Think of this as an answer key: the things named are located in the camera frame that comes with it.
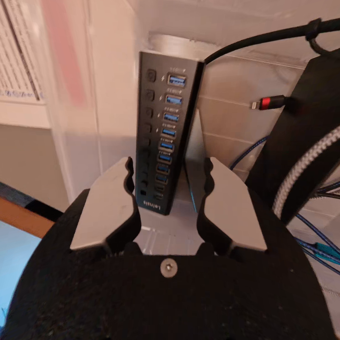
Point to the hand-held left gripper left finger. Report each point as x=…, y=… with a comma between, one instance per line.
x=106, y=212

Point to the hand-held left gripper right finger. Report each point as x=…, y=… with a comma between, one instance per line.
x=233, y=212

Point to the black multi-port usb hub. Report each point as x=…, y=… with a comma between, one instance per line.
x=164, y=132

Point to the clear plastic bin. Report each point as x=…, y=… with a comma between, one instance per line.
x=239, y=79

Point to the grey top table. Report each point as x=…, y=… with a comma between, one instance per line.
x=21, y=217

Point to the laminated paper sheet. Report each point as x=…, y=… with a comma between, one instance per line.
x=26, y=53

